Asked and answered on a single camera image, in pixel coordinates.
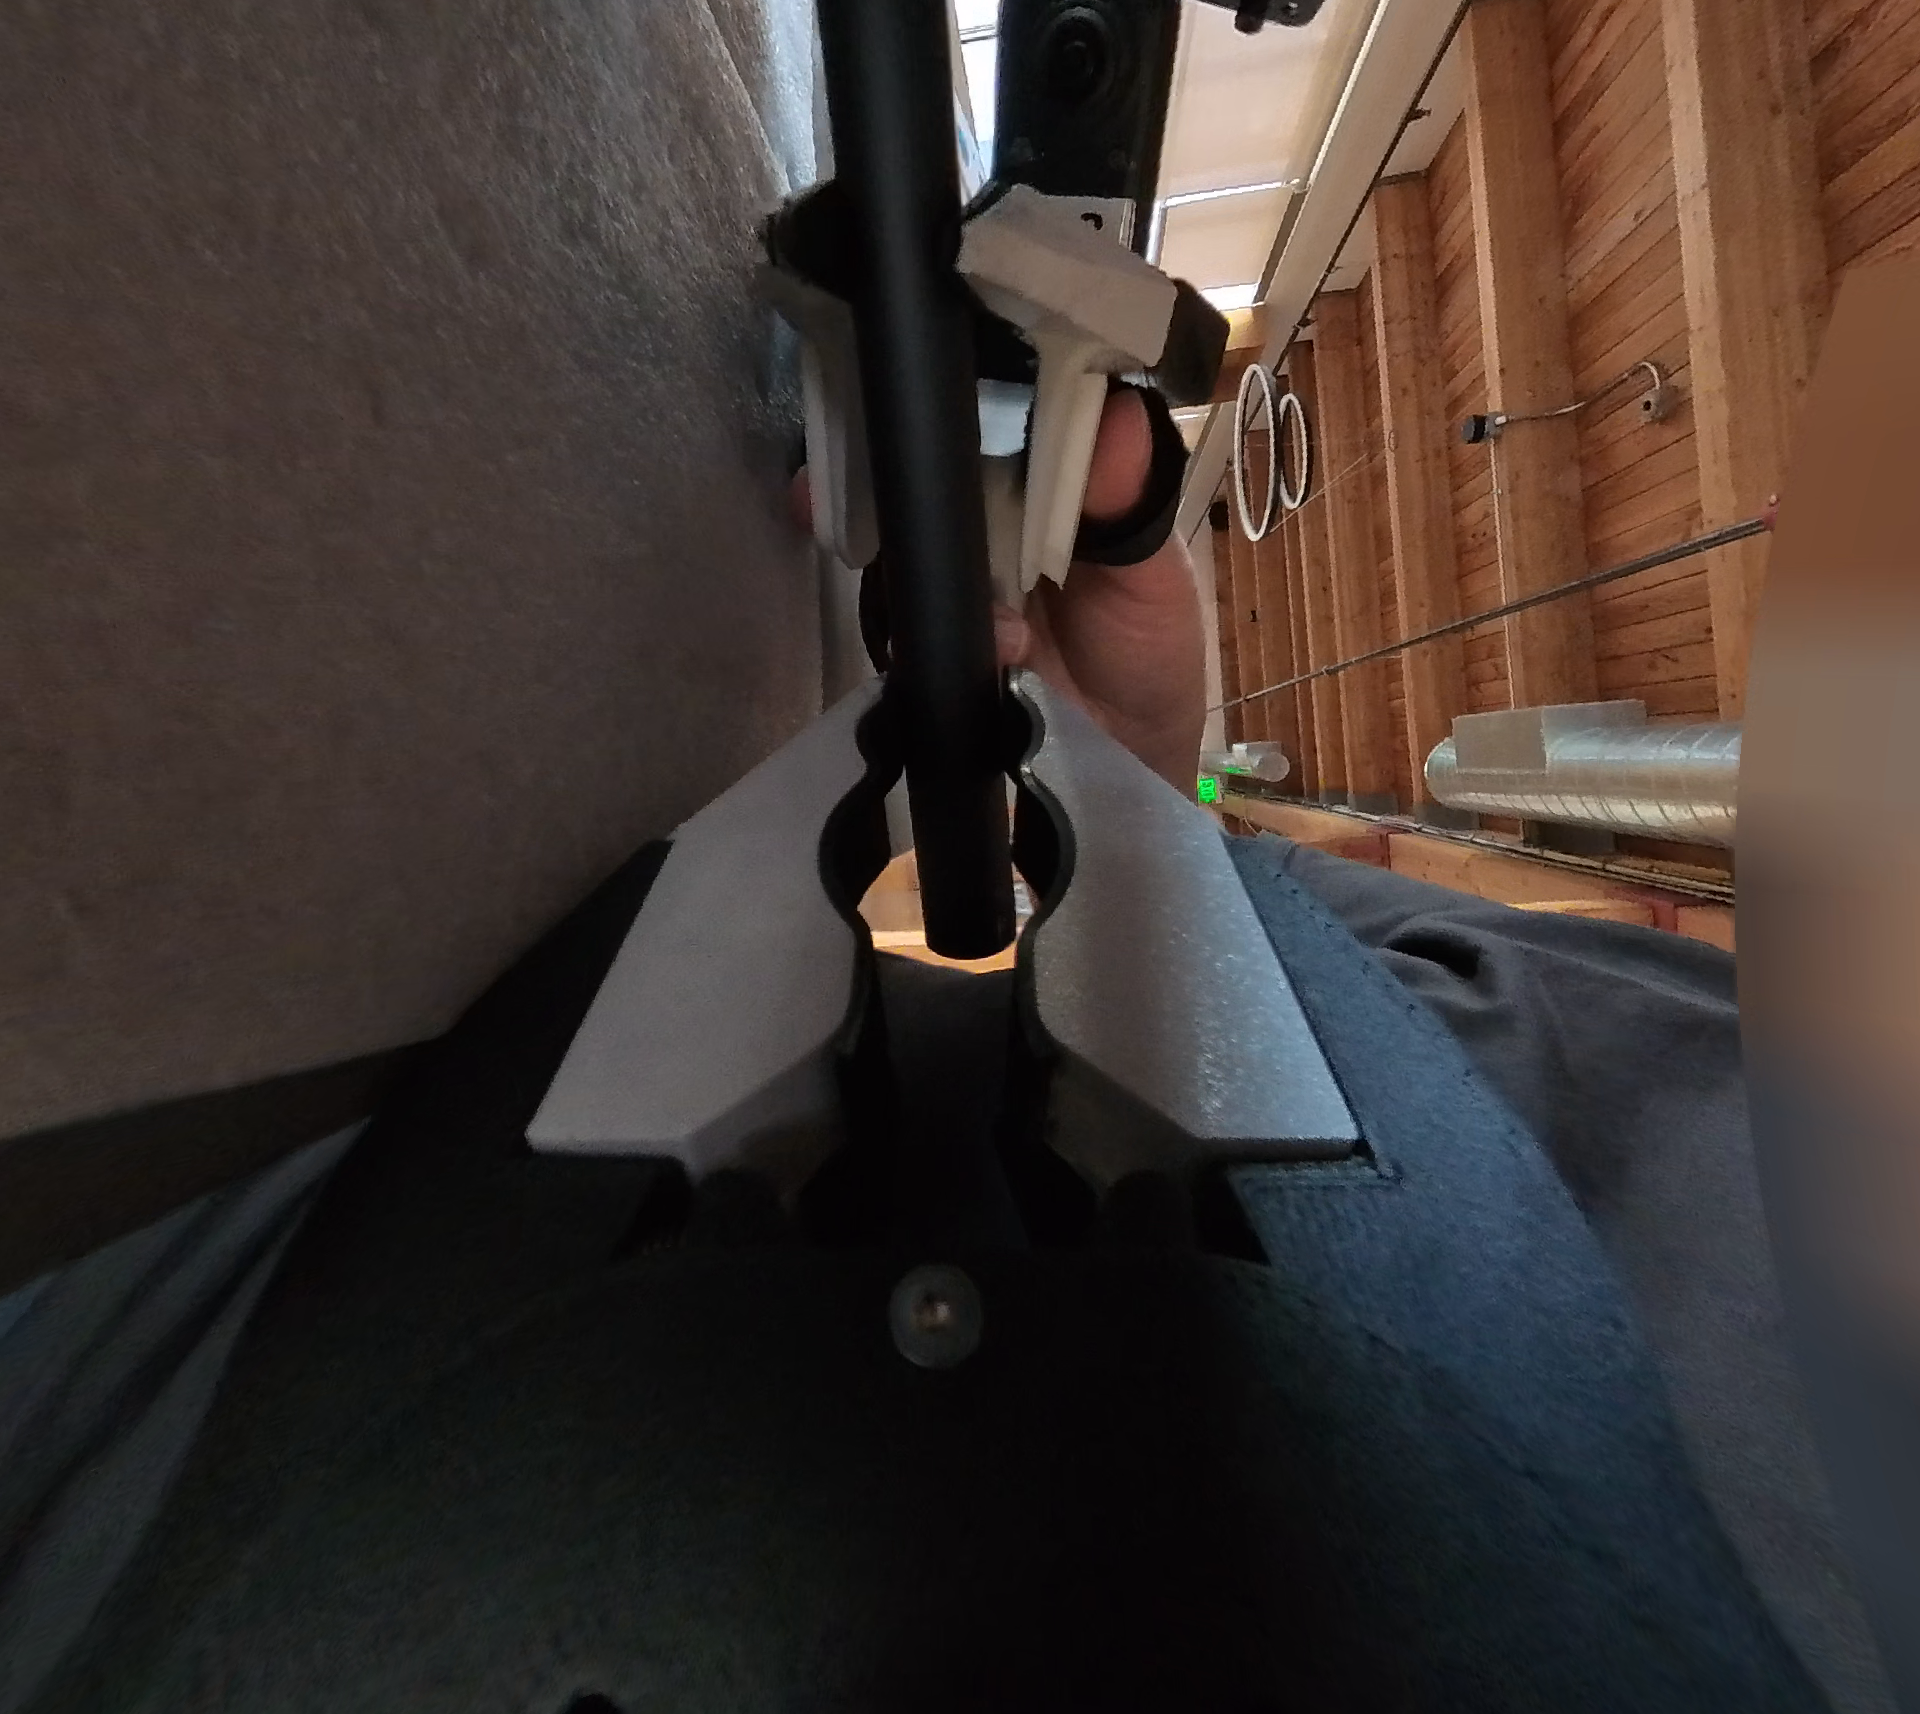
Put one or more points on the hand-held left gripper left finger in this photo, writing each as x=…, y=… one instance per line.
x=690, y=995

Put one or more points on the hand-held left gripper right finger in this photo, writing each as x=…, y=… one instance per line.
x=1185, y=995

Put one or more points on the silver air duct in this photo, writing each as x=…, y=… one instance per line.
x=1590, y=777

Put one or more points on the black pen-shaped screwdriver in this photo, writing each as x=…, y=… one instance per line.
x=914, y=395

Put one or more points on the steel tie rod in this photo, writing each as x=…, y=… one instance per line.
x=1500, y=616

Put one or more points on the person's right hand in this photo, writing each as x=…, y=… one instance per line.
x=1139, y=649

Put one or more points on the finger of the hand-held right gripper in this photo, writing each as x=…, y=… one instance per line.
x=824, y=424
x=1079, y=283

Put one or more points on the white foam sheet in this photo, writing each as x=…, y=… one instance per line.
x=375, y=395

